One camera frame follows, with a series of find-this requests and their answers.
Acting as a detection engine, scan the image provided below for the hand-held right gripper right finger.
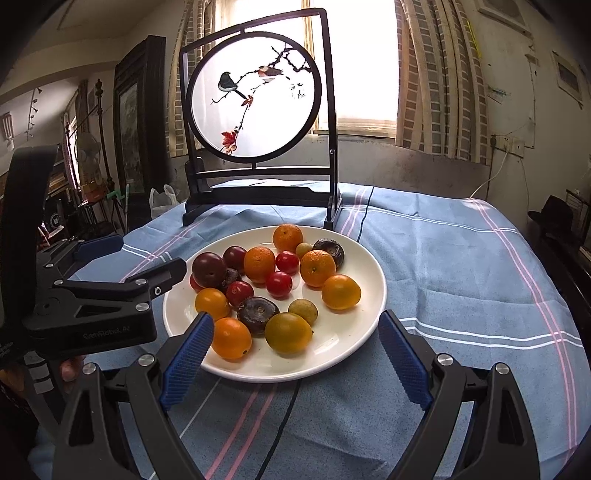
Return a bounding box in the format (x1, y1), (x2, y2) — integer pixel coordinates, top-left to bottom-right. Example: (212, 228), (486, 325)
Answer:
(378, 309), (541, 480)

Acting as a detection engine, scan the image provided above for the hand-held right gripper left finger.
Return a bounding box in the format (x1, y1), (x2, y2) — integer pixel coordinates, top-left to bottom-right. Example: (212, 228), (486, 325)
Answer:
(52, 311), (216, 480)

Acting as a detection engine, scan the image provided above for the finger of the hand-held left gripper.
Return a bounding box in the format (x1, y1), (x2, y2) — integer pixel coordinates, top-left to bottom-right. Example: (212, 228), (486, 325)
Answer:
(37, 234), (124, 282)
(28, 258), (188, 328)

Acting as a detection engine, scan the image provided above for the dark purple plum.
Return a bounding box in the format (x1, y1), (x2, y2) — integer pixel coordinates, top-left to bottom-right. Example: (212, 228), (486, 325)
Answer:
(192, 252), (227, 288)
(222, 246), (249, 274)

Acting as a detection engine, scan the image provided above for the smooth orange citrus fruit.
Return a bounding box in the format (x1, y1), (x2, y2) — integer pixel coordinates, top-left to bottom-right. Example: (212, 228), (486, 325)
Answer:
(321, 274), (362, 311)
(195, 287), (230, 320)
(210, 318), (253, 361)

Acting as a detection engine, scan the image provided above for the white round plate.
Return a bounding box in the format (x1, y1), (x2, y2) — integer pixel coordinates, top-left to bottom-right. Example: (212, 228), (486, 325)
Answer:
(163, 224), (387, 383)

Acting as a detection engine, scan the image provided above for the orange mandarin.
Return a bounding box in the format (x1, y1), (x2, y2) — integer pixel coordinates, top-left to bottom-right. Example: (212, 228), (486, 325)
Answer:
(244, 246), (276, 283)
(300, 250), (337, 288)
(272, 223), (304, 252)

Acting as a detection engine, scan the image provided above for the person's left hand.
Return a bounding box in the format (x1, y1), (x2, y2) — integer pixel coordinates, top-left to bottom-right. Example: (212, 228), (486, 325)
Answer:
(58, 355), (86, 384)

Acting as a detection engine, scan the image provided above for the white plastic bag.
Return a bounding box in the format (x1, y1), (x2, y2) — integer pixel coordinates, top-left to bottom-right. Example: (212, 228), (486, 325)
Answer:
(148, 185), (181, 217)

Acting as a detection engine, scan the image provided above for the white electric fan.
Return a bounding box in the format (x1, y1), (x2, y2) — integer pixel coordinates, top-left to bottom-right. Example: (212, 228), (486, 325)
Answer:
(74, 134), (103, 185)

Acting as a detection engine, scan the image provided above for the large green round fruit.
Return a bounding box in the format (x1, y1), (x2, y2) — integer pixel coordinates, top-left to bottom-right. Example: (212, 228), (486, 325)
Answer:
(264, 312), (314, 355)

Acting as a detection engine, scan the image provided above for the blue striped tablecloth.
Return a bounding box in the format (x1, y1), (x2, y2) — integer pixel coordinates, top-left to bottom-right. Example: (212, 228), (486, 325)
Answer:
(28, 182), (585, 480)

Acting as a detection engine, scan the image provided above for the dark framed painting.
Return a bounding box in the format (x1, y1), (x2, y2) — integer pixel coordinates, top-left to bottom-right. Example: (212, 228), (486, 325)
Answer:
(113, 34), (167, 222)

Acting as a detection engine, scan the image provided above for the brick pattern curtain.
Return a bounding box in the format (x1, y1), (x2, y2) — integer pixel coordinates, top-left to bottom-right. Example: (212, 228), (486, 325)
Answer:
(394, 0), (492, 167)
(165, 0), (218, 160)

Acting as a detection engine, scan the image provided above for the dark side cabinet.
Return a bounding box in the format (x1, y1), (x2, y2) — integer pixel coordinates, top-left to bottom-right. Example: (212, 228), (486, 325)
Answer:
(531, 185), (591, 333)

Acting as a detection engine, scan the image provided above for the black framed bird screen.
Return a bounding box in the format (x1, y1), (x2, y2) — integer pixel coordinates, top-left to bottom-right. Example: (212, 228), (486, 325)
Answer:
(179, 7), (343, 232)

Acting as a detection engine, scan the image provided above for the black hat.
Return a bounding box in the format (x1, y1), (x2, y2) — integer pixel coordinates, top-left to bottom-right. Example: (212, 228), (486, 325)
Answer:
(527, 195), (578, 241)

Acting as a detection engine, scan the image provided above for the bright window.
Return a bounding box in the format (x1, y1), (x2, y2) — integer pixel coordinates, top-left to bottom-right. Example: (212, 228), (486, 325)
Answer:
(215, 0), (400, 139)

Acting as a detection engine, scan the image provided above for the white power cable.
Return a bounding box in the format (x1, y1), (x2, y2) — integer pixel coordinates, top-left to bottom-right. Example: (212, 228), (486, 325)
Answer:
(468, 150), (509, 199)

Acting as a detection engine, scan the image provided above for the white wall socket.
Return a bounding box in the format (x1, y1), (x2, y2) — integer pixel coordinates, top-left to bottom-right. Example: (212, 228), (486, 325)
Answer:
(490, 135), (526, 158)

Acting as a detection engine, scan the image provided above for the white wall vent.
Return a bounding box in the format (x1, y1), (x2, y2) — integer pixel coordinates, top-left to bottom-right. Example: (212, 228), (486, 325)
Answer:
(551, 51), (583, 109)
(478, 0), (532, 33)

